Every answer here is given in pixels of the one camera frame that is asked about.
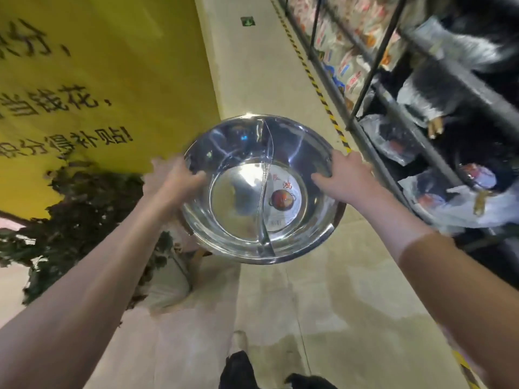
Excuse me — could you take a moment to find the person's right hand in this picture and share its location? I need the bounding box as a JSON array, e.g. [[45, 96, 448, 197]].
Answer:
[[310, 149, 391, 209]]

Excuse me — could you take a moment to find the person's left forearm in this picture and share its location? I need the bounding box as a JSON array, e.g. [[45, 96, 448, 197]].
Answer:
[[0, 194, 185, 389]]

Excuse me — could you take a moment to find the person's right black shoe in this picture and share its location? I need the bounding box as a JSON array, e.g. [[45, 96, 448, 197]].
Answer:
[[284, 373, 338, 389]]

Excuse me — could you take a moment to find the person's left black shoe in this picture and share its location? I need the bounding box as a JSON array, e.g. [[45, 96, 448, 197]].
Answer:
[[219, 350, 261, 389]]

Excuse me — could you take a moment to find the person's black shoe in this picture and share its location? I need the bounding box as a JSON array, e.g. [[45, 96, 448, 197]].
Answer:
[[284, 373, 338, 389], [219, 350, 261, 389]]

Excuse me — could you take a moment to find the dark green potted plant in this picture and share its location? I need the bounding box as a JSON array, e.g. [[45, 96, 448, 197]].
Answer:
[[0, 160, 176, 316]]

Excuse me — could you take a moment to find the grey metal shelf rack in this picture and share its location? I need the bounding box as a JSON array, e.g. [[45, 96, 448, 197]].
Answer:
[[275, 0, 519, 289]]

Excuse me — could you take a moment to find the round paper label sticker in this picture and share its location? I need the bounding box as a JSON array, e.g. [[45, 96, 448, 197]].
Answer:
[[263, 174, 303, 234]]

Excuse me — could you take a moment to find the wooden-handled pan in plastic bag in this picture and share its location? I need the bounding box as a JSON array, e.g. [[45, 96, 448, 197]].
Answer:
[[397, 62, 461, 140]]

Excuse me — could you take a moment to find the row of white food packets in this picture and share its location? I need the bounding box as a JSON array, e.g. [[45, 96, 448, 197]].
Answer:
[[287, 0, 408, 112]]

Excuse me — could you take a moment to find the black pan in plastic bag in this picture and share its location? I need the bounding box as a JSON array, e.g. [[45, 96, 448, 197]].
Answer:
[[409, 15, 505, 74], [398, 163, 519, 235], [358, 112, 423, 166]]

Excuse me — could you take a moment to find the divided stainless steel hot pot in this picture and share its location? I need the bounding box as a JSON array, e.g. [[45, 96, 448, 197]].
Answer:
[[180, 113, 348, 266]]

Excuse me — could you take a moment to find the person's right forearm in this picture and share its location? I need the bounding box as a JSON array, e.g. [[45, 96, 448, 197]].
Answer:
[[357, 189, 519, 389]]

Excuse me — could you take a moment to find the person's left hand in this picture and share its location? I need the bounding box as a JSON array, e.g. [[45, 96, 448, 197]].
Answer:
[[141, 155, 208, 217]]

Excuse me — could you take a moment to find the yellow banner with black lettering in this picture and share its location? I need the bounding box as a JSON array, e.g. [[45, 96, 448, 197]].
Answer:
[[0, 0, 221, 221]]

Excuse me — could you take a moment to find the white plant pot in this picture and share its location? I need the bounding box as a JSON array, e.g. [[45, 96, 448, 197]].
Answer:
[[140, 245, 196, 317]]

